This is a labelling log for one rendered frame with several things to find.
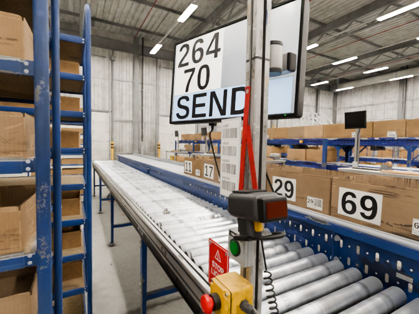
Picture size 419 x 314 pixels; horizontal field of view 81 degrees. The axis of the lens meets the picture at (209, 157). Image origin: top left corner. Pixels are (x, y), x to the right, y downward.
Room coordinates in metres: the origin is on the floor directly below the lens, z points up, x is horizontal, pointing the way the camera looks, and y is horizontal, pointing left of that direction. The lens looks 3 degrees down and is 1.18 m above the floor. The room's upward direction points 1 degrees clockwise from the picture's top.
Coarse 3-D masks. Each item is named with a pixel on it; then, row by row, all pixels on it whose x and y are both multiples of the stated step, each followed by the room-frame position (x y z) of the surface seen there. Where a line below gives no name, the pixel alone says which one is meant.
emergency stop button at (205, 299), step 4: (204, 296) 0.50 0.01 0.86; (208, 296) 0.50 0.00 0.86; (204, 300) 0.49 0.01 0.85; (208, 300) 0.49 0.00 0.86; (212, 300) 0.50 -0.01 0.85; (200, 304) 0.50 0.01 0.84; (204, 304) 0.49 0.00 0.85; (208, 304) 0.48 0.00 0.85; (212, 304) 0.49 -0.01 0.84; (204, 308) 0.49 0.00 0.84; (208, 308) 0.48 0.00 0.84; (212, 308) 0.48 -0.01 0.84; (204, 312) 0.49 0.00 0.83; (208, 312) 0.48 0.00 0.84
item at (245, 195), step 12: (240, 192) 0.48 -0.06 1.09; (252, 192) 0.46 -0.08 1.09; (264, 192) 0.46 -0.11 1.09; (228, 204) 0.50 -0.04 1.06; (240, 204) 0.46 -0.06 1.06; (252, 204) 0.43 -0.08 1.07; (264, 204) 0.41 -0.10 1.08; (276, 204) 0.42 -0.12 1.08; (240, 216) 0.47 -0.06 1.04; (252, 216) 0.43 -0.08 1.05; (264, 216) 0.41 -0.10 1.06; (276, 216) 0.42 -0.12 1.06; (240, 228) 0.49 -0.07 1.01; (252, 228) 0.46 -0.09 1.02; (240, 240) 0.48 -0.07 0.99; (252, 240) 0.46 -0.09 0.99
